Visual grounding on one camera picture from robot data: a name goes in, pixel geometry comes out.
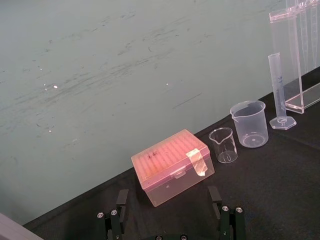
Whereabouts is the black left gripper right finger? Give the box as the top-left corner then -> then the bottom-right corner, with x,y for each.
207,185 -> 247,240

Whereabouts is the black table cloth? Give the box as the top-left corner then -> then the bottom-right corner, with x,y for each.
22,65 -> 320,240

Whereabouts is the small clear glass beaker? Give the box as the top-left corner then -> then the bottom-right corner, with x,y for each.
208,126 -> 239,165

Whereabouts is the large clear plastic beaker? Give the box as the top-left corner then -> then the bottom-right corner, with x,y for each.
229,100 -> 270,149

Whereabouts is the grey flat box corner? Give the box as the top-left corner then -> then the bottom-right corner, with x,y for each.
0,212 -> 44,240

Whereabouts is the clear acrylic pipette stand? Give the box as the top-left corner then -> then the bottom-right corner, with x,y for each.
268,0 -> 320,115

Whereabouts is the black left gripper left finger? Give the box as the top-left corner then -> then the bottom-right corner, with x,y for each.
96,188 -> 130,240

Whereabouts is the pink translucent pipette tip box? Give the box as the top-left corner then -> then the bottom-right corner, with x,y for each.
130,128 -> 216,208

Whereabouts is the clear plastic graduated cylinder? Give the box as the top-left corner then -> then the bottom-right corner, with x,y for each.
267,52 -> 298,130

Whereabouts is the pale tape strip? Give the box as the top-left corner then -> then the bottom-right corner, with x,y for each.
185,149 -> 209,178

